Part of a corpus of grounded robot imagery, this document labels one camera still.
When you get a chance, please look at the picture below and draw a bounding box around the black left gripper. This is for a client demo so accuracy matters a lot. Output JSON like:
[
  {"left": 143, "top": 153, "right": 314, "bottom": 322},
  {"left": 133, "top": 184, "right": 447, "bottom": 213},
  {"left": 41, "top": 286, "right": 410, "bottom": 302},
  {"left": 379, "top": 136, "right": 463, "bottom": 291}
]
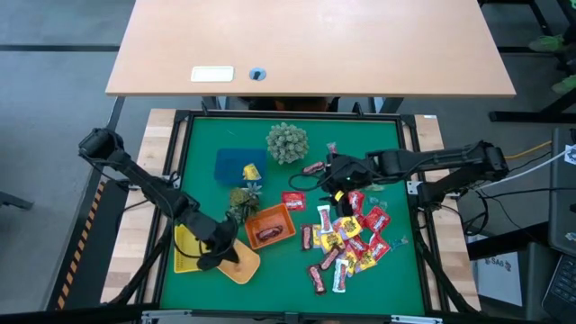
[{"left": 193, "top": 219, "right": 241, "bottom": 273}]

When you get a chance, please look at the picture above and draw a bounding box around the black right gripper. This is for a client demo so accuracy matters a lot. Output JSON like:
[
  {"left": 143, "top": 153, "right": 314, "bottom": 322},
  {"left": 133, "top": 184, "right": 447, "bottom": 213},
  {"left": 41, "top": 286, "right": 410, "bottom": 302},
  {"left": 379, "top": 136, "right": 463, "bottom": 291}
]
[{"left": 319, "top": 153, "right": 375, "bottom": 218}]

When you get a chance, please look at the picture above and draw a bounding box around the white candy bar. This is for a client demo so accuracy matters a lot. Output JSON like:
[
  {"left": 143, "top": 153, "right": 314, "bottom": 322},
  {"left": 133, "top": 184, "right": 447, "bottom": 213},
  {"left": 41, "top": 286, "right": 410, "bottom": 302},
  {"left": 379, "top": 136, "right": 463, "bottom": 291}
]
[
  {"left": 331, "top": 257, "right": 350, "bottom": 294},
  {"left": 316, "top": 204, "right": 335, "bottom": 235}
]

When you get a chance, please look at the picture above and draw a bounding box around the yellow hanging cable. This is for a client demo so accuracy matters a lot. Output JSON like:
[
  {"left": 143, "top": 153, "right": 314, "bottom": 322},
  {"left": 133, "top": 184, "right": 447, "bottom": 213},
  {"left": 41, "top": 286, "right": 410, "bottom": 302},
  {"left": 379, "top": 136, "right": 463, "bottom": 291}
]
[{"left": 503, "top": 139, "right": 554, "bottom": 161}]

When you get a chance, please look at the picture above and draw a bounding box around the spiky green succulent plant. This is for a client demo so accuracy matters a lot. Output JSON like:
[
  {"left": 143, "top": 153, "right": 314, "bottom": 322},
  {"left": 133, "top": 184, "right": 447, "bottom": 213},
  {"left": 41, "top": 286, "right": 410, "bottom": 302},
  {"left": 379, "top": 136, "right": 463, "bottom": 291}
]
[{"left": 227, "top": 181, "right": 263, "bottom": 225}]

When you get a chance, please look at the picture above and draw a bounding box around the blue plastic tray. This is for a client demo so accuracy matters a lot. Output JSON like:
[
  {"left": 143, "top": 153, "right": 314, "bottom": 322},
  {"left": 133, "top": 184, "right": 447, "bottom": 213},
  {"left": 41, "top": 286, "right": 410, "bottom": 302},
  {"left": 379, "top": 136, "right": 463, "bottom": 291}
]
[{"left": 213, "top": 148, "right": 268, "bottom": 188}]

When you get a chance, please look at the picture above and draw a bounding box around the dark chair base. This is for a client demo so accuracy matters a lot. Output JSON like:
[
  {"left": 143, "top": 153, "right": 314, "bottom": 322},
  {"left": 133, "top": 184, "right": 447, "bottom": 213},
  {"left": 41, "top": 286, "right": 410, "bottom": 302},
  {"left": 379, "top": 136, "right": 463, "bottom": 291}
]
[{"left": 0, "top": 190, "right": 35, "bottom": 212}]

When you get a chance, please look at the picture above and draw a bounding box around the light wooden desk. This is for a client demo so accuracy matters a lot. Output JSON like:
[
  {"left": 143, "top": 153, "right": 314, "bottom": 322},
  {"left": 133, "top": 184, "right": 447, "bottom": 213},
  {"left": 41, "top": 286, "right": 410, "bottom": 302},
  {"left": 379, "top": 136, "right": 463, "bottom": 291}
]
[{"left": 105, "top": 0, "right": 518, "bottom": 99}]

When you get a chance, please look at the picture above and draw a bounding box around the brown Snickers candy bar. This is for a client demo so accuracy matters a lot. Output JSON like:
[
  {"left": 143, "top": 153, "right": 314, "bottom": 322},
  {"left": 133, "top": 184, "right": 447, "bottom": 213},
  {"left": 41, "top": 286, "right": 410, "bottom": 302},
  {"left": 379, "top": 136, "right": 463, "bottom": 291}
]
[
  {"left": 319, "top": 246, "right": 344, "bottom": 272},
  {"left": 301, "top": 161, "right": 327, "bottom": 176},
  {"left": 256, "top": 225, "right": 284, "bottom": 242},
  {"left": 300, "top": 223, "right": 315, "bottom": 252},
  {"left": 307, "top": 264, "right": 329, "bottom": 297}
]

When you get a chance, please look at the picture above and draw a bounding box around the hazard-striped black floor plate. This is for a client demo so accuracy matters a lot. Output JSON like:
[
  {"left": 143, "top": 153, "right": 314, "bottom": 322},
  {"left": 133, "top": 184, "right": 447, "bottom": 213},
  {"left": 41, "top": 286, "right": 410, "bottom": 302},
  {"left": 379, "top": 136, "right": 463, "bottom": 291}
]
[{"left": 44, "top": 178, "right": 119, "bottom": 311}]

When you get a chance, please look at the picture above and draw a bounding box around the person's foot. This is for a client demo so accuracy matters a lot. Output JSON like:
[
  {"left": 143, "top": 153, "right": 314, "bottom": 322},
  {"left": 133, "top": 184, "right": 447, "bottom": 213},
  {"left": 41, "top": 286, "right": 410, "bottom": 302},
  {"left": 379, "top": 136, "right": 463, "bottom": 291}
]
[
  {"left": 552, "top": 74, "right": 576, "bottom": 95},
  {"left": 527, "top": 34, "right": 566, "bottom": 54}
]

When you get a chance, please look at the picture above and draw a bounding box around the orange slotted plastic basket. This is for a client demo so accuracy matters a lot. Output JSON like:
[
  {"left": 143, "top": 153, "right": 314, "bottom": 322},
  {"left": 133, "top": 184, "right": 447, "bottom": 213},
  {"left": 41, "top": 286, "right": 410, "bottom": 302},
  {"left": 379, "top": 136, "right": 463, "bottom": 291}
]
[{"left": 244, "top": 202, "right": 298, "bottom": 251}]

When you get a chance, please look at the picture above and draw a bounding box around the black table leg frame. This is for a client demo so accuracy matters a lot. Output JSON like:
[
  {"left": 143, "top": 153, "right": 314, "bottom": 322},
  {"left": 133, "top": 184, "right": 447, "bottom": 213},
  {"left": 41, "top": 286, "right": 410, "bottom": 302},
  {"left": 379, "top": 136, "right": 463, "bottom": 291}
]
[{"left": 477, "top": 0, "right": 576, "bottom": 124}]

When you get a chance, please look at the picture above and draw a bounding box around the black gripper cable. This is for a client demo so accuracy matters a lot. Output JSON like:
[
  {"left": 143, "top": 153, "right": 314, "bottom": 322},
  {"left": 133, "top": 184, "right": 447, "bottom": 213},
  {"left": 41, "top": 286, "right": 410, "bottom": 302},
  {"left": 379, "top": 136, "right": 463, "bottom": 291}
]
[
  {"left": 286, "top": 172, "right": 326, "bottom": 194},
  {"left": 172, "top": 223, "right": 204, "bottom": 261}
]

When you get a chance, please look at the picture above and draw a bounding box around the aluminium profile bar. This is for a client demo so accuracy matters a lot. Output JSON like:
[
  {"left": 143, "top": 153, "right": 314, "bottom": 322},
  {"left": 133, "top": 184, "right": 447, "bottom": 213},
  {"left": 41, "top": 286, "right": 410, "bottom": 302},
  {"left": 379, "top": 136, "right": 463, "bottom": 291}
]
[
  {"left": 390, "top": 314, "right": 445, "bottom": 324},
  {"left": 140, "top": 309, "right": 194, "bottom": 324}
]

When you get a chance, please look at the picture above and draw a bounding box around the tan oval plastic bin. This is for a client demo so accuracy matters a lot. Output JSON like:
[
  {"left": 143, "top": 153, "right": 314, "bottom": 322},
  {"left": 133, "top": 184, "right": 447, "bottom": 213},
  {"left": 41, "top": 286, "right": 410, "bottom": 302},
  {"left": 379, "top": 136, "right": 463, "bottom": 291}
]
[{"left": 215, "top": 238, "right": 262, "bottom": 285}]

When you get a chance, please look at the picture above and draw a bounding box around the round pale green succulent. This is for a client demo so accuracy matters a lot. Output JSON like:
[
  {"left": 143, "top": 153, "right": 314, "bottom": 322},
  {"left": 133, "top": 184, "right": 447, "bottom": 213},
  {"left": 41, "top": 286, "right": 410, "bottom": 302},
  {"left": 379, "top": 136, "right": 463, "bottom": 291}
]
[{"left": 265, "top": 121, "right": 311, "bottom": 166}]

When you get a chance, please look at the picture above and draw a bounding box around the yellow slotted plastic basket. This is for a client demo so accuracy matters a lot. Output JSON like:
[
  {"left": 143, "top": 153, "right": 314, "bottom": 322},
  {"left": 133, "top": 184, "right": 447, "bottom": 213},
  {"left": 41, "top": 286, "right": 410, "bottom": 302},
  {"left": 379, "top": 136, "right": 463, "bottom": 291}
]
[{"left": 173, "top": 223, "right": 212, "bottom": 275}]

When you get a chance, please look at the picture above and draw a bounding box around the white cable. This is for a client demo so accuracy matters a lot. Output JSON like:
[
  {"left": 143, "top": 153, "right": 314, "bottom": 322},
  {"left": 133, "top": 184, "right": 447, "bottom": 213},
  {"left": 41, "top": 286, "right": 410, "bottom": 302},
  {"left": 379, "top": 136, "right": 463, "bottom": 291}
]
[{"left": 475, "top": 148, "right": 571, "bottom": 193}]

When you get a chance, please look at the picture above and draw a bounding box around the white rectangular desk plate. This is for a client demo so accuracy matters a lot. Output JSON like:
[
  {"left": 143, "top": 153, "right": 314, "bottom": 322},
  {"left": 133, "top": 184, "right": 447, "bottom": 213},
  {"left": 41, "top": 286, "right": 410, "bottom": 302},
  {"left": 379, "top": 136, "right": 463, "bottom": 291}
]
[{"left": 190, "top": 65, "right": 236, "bottom": 84}]

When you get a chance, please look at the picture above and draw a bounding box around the grey computer case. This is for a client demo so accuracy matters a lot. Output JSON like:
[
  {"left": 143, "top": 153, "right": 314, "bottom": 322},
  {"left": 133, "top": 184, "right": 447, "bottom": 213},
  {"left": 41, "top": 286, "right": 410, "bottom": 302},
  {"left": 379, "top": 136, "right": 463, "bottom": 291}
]
[{"left": 547, "top": 127, "right": 576, "bottom": 257}]

